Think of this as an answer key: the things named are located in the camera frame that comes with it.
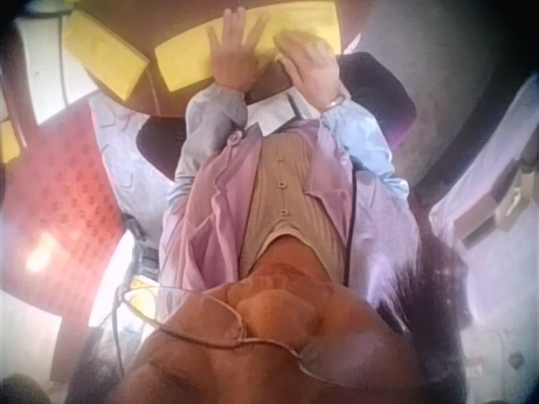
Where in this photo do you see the light blue patterned cloth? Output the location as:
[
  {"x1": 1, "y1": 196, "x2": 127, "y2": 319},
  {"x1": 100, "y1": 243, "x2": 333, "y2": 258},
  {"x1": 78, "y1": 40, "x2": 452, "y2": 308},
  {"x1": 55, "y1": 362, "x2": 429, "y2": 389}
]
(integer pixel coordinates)
[{"x1": 88, "y1": 91, "x2": 189, "y2": 214}]

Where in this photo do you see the red perforated plastic chair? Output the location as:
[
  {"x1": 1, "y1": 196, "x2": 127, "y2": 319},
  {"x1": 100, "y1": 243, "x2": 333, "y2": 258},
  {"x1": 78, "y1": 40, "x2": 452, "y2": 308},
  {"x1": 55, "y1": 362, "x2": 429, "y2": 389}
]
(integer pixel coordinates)
[{"x1": 0, "y1": 99, "x2": 125, "y2": 323}]

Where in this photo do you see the dark purple cushion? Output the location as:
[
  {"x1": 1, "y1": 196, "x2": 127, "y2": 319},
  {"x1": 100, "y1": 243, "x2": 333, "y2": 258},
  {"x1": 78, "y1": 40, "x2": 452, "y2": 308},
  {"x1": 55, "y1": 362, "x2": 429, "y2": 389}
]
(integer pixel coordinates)
[{"x1": 335, "y1": 50, "x2": 419, "y2": 146}]

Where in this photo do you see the grey cable bundle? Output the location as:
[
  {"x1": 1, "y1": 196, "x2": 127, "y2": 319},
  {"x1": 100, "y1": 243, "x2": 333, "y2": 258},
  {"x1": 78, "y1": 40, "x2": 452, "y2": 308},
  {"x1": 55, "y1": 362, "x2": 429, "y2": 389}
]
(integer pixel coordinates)
[{"x1": 94, "y1": 212, "x2": 163, "y2": 380}]

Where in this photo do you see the large yellow cloth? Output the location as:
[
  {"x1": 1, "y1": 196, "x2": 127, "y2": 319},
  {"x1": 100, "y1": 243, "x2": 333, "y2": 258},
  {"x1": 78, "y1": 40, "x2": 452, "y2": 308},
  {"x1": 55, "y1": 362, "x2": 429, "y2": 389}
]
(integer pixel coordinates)
[{"x1": 153, "y1": 0, "x2": 341, "y2": 93}]

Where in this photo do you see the thin black cable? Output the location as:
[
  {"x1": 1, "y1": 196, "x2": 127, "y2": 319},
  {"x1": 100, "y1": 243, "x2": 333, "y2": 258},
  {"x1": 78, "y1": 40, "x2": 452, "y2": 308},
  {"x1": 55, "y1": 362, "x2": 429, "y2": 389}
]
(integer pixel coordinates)
[{"x1": 344, "y1": 166, "x2": 359, "y2": 291}]

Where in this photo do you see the beige box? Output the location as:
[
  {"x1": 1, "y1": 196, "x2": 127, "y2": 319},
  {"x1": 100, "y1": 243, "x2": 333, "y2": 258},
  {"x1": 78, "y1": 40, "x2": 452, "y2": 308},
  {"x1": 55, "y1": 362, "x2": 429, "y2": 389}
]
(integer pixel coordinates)
[{"x1": 456, "y1": 200, "x2": 509, "y2": 247}]

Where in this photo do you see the person's left hand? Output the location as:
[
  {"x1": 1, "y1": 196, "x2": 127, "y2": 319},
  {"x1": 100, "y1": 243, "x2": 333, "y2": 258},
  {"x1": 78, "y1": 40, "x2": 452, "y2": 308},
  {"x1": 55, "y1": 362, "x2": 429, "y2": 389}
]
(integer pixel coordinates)
[{"x1": 208, "y1": 6, "x2": 271, "y2": 93}]

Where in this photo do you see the folded yellow cloth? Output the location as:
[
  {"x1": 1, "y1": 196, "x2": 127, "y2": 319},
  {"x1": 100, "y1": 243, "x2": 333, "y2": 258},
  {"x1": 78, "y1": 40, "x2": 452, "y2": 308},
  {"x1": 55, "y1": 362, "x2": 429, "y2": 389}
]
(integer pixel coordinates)
[{"x1": 61, "y1": 9, "x2": 152, "y2": 102}]

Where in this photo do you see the white box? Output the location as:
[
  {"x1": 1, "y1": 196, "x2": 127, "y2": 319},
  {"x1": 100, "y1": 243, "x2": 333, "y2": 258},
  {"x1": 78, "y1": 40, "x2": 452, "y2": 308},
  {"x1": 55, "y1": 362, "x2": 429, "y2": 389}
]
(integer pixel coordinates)
[{"x1": 24, "y1": 7, "x2": 93, "y2": 126}]

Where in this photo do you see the silver wrist watch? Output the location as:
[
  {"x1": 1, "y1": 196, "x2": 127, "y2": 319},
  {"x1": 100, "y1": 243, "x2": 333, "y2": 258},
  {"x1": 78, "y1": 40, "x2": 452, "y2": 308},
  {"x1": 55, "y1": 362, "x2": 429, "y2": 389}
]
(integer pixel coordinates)
[{"x1": 321, "y1": 92, "x2": 351, "y2": 114}]

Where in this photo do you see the small yellow cloth piece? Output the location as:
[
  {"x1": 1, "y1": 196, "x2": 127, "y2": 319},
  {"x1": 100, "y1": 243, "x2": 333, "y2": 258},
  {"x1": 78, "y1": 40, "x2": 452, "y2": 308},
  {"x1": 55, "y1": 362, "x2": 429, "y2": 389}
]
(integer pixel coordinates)
[{"x1": 0, "y1": 120, "x2": 27, "y2": 166}]

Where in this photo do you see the person's right hand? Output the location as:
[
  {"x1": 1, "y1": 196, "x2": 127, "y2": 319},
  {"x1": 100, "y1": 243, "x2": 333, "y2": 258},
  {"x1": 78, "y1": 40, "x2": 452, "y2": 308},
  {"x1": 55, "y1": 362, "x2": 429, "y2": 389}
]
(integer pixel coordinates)
[{"x1": 274, "y1": 32, "x2": 342, "y2": 113}]

